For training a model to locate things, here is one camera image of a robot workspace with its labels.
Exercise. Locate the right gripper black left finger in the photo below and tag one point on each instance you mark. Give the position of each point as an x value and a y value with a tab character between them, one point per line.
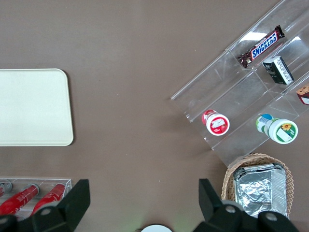
70	205

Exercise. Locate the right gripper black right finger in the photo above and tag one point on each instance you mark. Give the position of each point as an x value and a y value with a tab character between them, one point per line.
217	215

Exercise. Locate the woven wicker basket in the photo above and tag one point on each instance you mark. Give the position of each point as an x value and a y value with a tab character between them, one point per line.
228	186

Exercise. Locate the cream plastic tray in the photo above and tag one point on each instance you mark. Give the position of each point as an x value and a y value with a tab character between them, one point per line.
31	106

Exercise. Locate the red cola bottle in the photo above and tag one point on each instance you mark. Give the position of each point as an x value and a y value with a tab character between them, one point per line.
21	197
51	195

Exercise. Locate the clear acrylic bottle box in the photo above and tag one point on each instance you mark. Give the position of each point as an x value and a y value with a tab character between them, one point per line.
68	182

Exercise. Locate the aluminium foil container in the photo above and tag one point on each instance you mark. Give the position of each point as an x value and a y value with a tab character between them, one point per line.
256	191

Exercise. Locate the white round disc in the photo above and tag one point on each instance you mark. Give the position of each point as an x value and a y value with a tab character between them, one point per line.
156	228

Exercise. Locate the clear bottle with silver cap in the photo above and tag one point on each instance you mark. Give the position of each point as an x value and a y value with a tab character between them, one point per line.
4	188

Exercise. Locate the red strawberry yogurt cup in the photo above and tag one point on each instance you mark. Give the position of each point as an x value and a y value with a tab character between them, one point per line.
217	124

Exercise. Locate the green lidded yogurt cup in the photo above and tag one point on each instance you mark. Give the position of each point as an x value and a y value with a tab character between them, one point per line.
282	130

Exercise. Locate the clear acrylic stepped display shelf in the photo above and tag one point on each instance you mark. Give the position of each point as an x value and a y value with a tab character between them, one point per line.
241	91

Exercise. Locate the cookie snack package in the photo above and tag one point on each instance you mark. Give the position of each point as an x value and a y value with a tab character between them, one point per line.
304	94

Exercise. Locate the small black carton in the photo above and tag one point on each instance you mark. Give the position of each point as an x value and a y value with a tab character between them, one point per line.
277	70

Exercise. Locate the Snickers chocolate bar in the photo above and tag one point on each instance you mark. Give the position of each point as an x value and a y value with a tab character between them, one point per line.
263	46

